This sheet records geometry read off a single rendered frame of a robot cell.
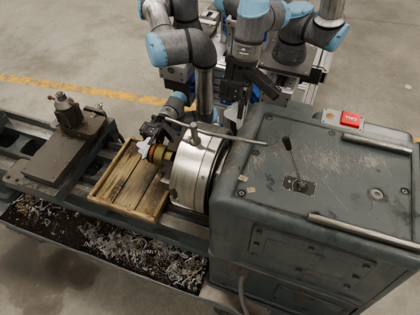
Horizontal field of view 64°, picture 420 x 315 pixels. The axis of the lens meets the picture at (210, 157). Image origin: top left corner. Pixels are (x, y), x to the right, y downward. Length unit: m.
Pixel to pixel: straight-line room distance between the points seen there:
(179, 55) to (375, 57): 2.99
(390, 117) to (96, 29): 3.19
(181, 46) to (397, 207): 0.81
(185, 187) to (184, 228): 0.28
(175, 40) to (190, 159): 0.40
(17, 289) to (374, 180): 2.06
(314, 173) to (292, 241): 0.21
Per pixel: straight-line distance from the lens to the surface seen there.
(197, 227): 1.32
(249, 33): 0.88
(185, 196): 1.10
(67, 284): 2.32
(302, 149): 1.06
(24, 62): 4.02
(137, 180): 1.44
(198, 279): 1.54
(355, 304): 1.31
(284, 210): 0.93
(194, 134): 1.03
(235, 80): 0.94
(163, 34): 1.20
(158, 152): 1.22
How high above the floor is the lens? 2.04
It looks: 52 degrees down
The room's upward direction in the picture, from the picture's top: 1 degrees counter-clockwise
